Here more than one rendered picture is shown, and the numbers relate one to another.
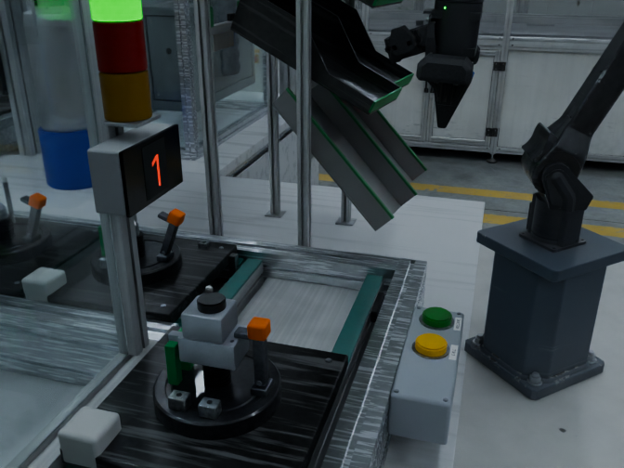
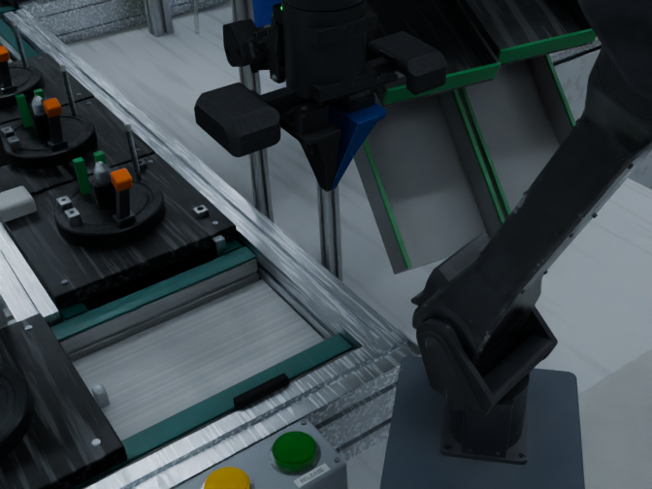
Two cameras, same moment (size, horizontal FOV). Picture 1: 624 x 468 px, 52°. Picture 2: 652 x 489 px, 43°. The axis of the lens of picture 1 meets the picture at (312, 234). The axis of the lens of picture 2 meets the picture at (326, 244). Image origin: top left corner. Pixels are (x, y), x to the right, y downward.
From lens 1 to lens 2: 0.68 m
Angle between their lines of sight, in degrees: 38
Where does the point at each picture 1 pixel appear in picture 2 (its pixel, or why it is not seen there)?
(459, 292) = not seen: hidden behind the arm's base
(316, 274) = (300, 302)
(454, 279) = not seen: hidden behind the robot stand
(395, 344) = (202, 460)
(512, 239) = (426, 396)
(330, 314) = (254, 368)
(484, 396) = not seen: outside the picture
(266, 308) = (203, 324)
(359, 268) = (332, 321)
